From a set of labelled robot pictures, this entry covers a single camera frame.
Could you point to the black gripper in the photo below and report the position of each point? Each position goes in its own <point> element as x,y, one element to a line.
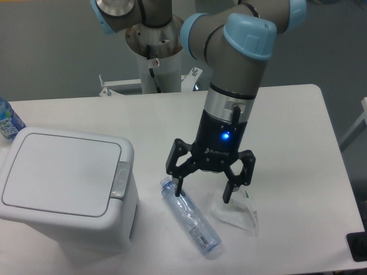
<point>215,149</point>

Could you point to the white push-button trash can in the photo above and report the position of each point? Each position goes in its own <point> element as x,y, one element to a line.
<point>73,189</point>

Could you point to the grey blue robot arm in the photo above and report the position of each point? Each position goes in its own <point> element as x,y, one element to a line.
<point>236,44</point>

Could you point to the crumpled clear plastic bag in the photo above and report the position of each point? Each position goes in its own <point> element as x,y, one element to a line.
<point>240,211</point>

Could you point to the clear empty plastic bottle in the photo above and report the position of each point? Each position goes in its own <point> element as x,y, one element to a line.
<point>190,217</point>

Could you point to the black clamp at table edge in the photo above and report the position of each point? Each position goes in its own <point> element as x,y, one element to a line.
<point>357,245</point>

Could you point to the blue labelled water bottle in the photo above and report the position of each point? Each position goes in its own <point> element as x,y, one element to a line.
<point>11,123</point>

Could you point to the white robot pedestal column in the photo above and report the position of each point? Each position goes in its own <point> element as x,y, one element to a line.
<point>157,50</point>

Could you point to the white metal frame bracket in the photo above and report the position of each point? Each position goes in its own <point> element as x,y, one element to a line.
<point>195,80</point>

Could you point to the white frame at right edge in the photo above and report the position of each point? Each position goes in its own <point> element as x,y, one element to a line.
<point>356,128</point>

